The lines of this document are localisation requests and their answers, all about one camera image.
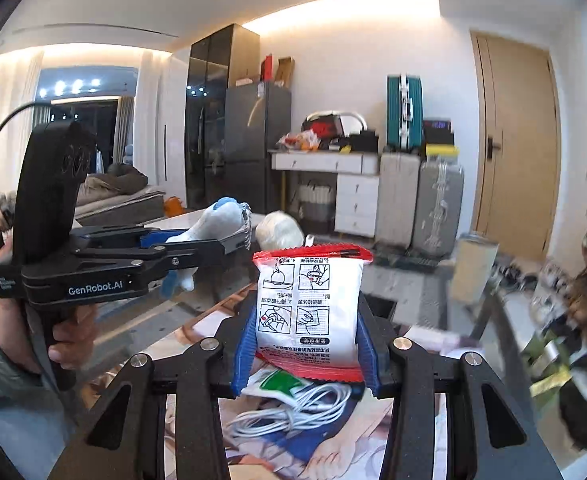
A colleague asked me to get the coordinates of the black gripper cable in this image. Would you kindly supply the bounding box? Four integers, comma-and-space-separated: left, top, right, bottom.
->
0, 101, 79, 233

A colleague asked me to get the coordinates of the black pouch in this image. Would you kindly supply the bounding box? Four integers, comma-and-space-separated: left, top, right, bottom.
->
349, 130, 379, 154

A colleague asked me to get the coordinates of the beige suitcase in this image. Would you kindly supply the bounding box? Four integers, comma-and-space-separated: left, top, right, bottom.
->
376, 152, 421, 251

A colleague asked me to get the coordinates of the tan wooden door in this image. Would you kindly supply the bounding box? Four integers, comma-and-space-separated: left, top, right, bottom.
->
471, 30, 561, 263

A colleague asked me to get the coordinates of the black box with display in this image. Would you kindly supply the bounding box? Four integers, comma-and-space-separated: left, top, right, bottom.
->
423, 119, 453, 146

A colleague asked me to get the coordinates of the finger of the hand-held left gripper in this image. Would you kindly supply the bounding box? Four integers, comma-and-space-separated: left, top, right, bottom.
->
75, 239, 226, 274
72, 225, 175, 252

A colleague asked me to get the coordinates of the red and black bag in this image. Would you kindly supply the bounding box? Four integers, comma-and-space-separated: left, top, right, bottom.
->
301, 112, 348, 142

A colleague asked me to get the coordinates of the large window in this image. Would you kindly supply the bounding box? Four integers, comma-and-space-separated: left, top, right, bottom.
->
38, 67, 138, 168

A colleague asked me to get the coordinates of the grey refrigerator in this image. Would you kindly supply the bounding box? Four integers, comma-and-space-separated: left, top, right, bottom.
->
224, 82, 293, 211

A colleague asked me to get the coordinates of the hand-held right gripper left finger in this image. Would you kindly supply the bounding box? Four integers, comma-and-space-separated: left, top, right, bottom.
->
48, 304, 260, 480

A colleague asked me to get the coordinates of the white charging cable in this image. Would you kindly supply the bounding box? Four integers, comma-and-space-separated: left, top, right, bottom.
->
226, 382, 353, 442

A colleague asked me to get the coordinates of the open cardboard box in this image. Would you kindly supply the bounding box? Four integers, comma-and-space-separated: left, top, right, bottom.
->
274, 56, 295, 86

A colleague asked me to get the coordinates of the white and blue sock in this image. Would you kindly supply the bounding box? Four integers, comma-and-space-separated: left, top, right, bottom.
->
161, 197, 252, 293

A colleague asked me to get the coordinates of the tall black glass cabinet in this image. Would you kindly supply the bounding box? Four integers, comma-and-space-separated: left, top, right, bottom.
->
184, 24, 260, 211

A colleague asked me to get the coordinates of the white packet with red edges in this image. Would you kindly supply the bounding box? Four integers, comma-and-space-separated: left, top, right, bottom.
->
252, 245, 374, 382

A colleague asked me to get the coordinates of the cream tumbler cup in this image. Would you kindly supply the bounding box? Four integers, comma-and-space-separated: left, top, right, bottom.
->
455, 232, 500, 307

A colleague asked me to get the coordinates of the green and white packet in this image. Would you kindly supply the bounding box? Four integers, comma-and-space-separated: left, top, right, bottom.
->
241, 367, 317, 408

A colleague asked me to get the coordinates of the grey sofa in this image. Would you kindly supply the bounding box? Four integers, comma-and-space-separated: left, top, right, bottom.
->
74, 162, 168, 227

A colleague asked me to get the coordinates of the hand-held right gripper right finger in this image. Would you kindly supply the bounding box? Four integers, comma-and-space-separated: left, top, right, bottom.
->
355, 294, 564, 480

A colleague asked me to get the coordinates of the bag of fruit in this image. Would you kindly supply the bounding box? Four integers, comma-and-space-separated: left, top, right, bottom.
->
276, 130, 320, 152

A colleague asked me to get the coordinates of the white plastic bag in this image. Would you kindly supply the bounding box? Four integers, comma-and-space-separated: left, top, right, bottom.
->
256, 211, 304, 255

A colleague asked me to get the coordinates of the silver suitcase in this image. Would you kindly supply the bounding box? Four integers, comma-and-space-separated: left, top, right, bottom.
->
413, 157, 465, 261

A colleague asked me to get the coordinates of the person's left hand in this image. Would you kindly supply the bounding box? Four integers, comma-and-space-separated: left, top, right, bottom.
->
0, 302, 99, 377

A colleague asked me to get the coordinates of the white oval tray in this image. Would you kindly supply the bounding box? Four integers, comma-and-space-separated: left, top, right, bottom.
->
303, 109, 367, 137

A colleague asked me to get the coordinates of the teal suitcase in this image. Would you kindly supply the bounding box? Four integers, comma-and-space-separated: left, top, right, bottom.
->
386, 74, 424, 153

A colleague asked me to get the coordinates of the white dresser with drawers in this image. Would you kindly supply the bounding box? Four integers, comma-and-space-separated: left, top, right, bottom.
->
268, 150, 380, 237

